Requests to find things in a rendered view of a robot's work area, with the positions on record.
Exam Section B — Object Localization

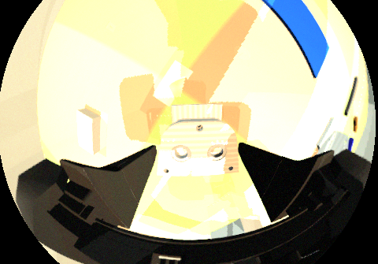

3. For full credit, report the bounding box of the beige rectangular block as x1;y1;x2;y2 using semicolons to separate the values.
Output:
76;109;101;154

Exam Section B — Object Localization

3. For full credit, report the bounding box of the blue flat plate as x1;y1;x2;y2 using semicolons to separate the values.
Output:
261;0;329;79

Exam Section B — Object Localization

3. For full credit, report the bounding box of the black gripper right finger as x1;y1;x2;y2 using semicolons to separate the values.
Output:
237;142;334;223

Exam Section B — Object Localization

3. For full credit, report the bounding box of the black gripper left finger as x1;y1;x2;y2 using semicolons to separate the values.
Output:
59;145;158;229

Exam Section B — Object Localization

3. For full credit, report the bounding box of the dark grey long flat bar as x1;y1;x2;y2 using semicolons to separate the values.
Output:
344;76;358;117

